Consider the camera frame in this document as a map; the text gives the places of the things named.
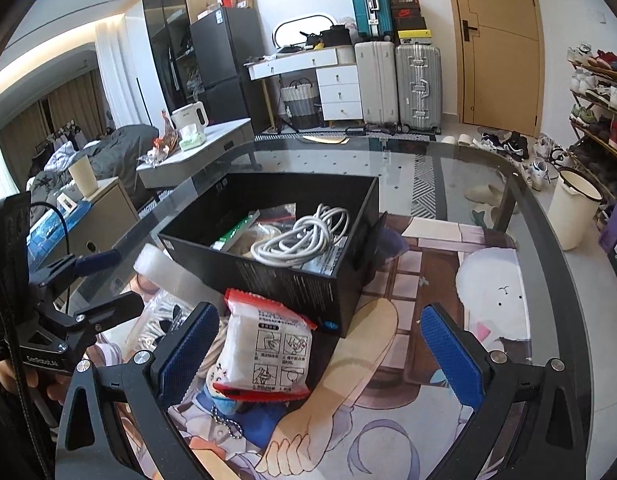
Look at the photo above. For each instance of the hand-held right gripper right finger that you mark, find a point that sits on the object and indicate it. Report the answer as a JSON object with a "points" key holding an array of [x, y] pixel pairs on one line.
{"points": [[451, 360]]}

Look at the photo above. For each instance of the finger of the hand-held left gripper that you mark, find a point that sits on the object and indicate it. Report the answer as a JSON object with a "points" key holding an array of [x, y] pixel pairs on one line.
{"points": [[96, 261], [113, 308]]}

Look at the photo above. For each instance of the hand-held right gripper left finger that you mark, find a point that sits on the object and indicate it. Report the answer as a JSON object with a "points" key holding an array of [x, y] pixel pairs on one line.
{"points": [[188, 350]]}

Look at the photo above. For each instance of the white foam wrap piece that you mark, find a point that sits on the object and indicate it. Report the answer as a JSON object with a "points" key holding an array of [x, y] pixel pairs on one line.
{"points": [[163, 270]]}

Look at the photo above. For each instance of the red and white packet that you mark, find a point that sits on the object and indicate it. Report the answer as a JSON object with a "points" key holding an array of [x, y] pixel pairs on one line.
{"points": [[263, 350]]}

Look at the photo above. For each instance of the black cardboard box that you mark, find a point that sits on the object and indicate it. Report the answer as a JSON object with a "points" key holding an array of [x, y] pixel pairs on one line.
{"points": [[288, 290]]}

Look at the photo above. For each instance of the green and white packet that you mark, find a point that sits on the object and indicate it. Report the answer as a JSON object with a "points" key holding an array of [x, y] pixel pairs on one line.
{"points": [[236, 232]]}

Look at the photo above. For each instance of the person's left hand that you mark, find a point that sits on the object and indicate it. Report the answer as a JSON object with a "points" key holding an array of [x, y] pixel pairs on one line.
{"points": [[8, 377]]}

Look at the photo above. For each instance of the brown low cabinet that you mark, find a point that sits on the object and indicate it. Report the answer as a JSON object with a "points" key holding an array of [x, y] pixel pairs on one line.
{"points": [[108, 210]]}

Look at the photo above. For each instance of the paper cup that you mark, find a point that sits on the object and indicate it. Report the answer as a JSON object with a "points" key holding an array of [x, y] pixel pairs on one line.
{"points": [[83, 177]]}

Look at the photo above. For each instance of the printed cartoon table mat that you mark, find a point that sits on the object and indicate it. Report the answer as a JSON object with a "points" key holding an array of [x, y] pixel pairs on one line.
{"points": [[413, 280]]}

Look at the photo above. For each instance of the grey duvet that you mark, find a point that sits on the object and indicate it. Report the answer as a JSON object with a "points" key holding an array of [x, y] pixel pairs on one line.
{"points": [[118, 147]]}

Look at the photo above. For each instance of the red clear plastic wrapper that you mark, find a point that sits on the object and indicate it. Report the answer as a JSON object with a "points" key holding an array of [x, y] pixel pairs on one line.
{"points": [[163, 140]]}

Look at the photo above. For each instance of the green tissue pack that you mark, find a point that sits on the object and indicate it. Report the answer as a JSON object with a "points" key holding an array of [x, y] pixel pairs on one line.
{"points": [[191, 140]]}

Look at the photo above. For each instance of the grey side table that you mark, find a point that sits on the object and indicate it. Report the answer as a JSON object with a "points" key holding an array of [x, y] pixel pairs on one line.
{"points": [[213, 145]]}

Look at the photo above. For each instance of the beige slipper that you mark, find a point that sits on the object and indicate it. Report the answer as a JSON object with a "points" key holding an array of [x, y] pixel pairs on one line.
{"points": [[481, 195]]}

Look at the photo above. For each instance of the white electric kettle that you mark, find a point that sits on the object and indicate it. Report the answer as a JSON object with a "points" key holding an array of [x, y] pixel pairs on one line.
{"points": [[188, 116]]}

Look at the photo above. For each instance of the patterned floor rug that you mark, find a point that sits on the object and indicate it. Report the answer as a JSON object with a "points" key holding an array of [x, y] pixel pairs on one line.
{"points": [[424, 185]]}

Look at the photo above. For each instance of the white curtain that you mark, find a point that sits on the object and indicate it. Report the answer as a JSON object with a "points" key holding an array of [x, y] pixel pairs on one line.
{"points": [[121, 75]]}

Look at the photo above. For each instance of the white bin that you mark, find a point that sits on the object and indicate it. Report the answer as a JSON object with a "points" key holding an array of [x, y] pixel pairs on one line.
{"points": [[571, 215]]}

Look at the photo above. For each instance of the pile of shoes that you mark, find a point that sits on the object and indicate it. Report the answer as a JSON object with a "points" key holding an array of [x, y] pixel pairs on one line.
{"points": [[508, 147]]}

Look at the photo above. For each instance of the tall dark glass cabinet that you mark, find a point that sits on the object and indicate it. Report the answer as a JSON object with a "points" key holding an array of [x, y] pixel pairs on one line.
{"points": [[163, 35]]}

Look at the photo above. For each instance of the dark grey fridge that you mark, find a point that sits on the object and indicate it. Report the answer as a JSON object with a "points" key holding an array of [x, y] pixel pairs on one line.
{"points": [[228, 60]]}

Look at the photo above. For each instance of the white woven basket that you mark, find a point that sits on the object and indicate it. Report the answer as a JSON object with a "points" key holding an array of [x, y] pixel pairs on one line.
{"points": [[298, 105]]}

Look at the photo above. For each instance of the silver suitcase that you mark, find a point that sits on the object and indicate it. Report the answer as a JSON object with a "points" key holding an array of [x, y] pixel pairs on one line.
{"points": [[418, 87]]}

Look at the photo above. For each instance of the white suitcase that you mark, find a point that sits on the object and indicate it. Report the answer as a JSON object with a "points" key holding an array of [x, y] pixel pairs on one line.
{"points": [[376, 85]]}

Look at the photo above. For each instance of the tan wooden door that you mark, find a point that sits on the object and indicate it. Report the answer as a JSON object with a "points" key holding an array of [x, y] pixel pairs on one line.
{"points": [[498, 75]]}

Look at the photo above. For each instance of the white dressing table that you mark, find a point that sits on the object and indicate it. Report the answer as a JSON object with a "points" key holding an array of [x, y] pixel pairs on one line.
{"points": [[338, 87]]}

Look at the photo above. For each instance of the oval white mirror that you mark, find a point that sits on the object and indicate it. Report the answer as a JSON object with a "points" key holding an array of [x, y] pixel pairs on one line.
{"points": [[293, 30]]}

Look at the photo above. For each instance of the wooden shoe rack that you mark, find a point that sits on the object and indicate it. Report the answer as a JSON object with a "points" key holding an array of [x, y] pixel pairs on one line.
{"points": [[596, 74]]}

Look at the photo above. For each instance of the black bag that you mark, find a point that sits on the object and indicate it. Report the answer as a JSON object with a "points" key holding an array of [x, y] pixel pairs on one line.
{"points": [[336, 36]]}

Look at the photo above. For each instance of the black red logo shoe box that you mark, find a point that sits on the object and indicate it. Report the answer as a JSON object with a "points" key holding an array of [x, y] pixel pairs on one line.
{"points": [[406, 13]]}

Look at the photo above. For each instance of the teal suitcase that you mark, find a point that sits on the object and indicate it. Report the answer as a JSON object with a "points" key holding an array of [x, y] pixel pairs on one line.
{"points": [[363, 5]]}

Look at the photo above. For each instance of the white light switch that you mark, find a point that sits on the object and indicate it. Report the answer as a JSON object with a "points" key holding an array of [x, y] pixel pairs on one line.
{"points": [[599, 16]]}

